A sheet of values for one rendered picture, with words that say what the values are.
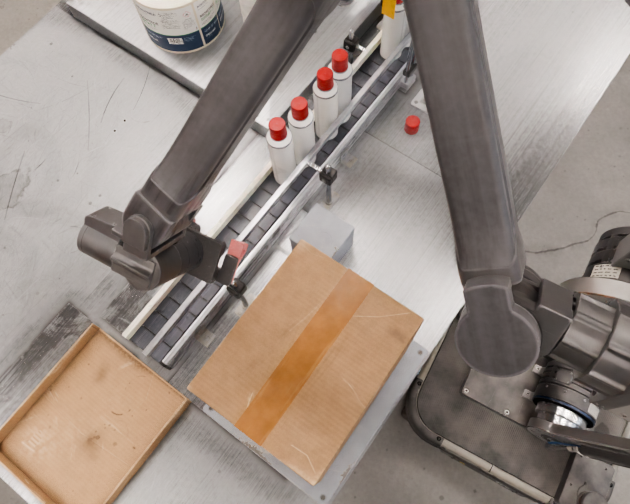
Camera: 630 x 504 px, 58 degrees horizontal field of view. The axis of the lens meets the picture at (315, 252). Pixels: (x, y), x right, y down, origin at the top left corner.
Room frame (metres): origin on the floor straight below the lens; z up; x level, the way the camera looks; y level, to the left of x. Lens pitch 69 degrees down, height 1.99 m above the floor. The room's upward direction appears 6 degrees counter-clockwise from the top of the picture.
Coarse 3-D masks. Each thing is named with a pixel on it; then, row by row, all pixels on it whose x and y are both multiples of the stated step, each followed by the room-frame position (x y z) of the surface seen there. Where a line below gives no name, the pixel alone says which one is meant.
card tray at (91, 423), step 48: (96, 336) 0.31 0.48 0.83; (48, 384) 0.22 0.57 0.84; (96, 384) 0.21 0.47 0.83; (144, 384) 0.20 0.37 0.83; (0, 432) 0.13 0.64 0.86; (48, 432) 0.12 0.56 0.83; (96, 432) 0.11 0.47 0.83; (144, 432) 0.10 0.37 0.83; (48, 480) 0.03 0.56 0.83; (96, 480) 0.03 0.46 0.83
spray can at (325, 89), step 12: (324, 72) 0.72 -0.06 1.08; (324, 84) 0.70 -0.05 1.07; (336, 84) 0.72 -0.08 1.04; (324, 96) 0.69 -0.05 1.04; (336, 96) 0.70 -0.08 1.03; (324, 108) 0.69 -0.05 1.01; (336, 108) 0.70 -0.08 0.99; (324, 120) 0.69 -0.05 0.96; (324, 132) 0.69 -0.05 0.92; (336, 132) 0.70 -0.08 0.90
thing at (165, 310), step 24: (408, 48) 0.93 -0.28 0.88; (360, 72) 0.87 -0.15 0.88; (384, 72) 0.86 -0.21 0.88; (336, 144) 0.68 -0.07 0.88; (264, 192) 0.58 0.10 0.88; (288, 192) 0.57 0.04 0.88; (240, 216) 0.53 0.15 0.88; (240, 264) 0.42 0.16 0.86; (192, 288) 0.38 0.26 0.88; (216, 288) 0.37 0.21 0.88; (168, 312) 0.33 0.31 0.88; (192, 312) 0.32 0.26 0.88; (144, 336) 0.29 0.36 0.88; (168, 336) 0.28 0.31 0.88
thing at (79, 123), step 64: (64, 0) 1.25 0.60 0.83; (512, 0) 1.09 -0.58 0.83; (576, 0) 1.06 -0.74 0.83; (0, 64) 1.05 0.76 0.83; (64, 64) 1.03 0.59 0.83; (128, 64) 1.01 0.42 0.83; (512, 64) 0.89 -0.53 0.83; (576, 64) 0.87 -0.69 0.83; (0, 128) 0.86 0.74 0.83; (64, 128) 0.84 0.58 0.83; (128, 128) 0.82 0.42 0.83; (384, 128) 0.74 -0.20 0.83; (512, 128) 0.70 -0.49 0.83; (576, 128) 0.69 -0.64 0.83; (0, 192) 0.68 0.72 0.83; (64, 192) 0.66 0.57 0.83; (128, 192) 0.64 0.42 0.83; (320, 192) 0.59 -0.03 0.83; (384, 192) 0.57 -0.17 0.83; (512, 192) 0.54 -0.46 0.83; (0, 256) 0.52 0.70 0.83; (64, 256) 0.50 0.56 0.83; (384, 256) 0.42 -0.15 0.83; (448, 256) 0.40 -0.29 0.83; (0, 320) 0.37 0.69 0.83; (64, 320) 0.35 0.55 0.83; (128, 320) 0.34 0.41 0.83; (448, 320) 0.26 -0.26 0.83; (0, 384) 0.23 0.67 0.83; (192, 448) 0.07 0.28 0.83
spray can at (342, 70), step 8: (336, 56) 0.75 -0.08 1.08; (344, 56) 0.75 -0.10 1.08; (336, 64) 0.74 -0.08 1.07; (344, 64) 0.74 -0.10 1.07; (336, 72) 0.75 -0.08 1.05; (344, 72) 0.74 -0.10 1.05; (336, 80) 0.73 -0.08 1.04; (344, 80) 0.73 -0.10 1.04; (344, 88) 0.73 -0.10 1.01; (344, 96) 0.73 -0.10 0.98; (344, 104) 0.73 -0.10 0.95; (344, 120) 0.73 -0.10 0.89
